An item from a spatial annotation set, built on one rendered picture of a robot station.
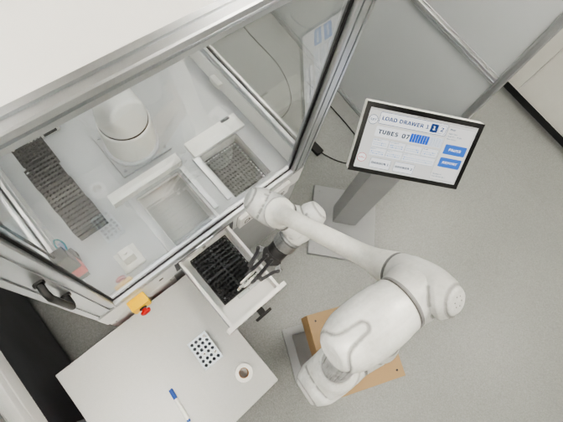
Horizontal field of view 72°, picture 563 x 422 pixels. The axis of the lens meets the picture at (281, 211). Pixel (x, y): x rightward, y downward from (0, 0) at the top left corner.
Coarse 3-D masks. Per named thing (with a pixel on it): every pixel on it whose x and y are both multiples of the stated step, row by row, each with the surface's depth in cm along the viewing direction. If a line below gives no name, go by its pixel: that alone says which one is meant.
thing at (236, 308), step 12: (228, 228) 163; (216, 240) 167; (228, 240) 167; (240, 240) 162; (240, 252) 166; (180, 264) 155; (192, 276) 154; (204, 288) 159; (252, 288) 162; (264, 288) 162; (216, 300) 158; (240, 300) 159; (252, 300) 160; (228, 312) 157; (240, 312) 157; (228, 324) 150
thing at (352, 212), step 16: (368, 176) 202; (384, 176) 198; (320, 192) 273; (336, 192) 275; (352, 192) 228; (368, 192) 217; (384, 192) 214; (336, 208) 260; (352, 208) 241; (368, 208) 238; (336, 224) 265; (352, 224) 266; (368, 224) 269; (368, 240) 265; (336, 256) 258
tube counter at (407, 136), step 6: (402, 132) 166; (408, 132) 167; (402, 138) 168; (408, 138) 168; (414, 138) 168; (420, 138) 168; (426, 138) 168; (432, 138) 168; (438, 138) 168; (420, 144) 169; (426, 144) 169; (432, 144) 169; (438, 144) 169
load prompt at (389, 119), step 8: (384, 112) 162; (384, 120) 164; (392, 120) 164; (400, 120) 164; (408, 120) 164; (416, 120) 164; (424, 120) 164; (408, 128) 166; (416, 128) 166; (424, 128) 166; (432, 128) 166; (440, 128) 166
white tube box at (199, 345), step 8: (200, 336) 156; (208, 336) 156; (192, 344) 157; (200, 344) 155; (208, 344) 156; (192, 352) 153; (200, 352) 154; (208, 352) 157; (200, 360) 153; (208, 360) 153; (216, 360) 153
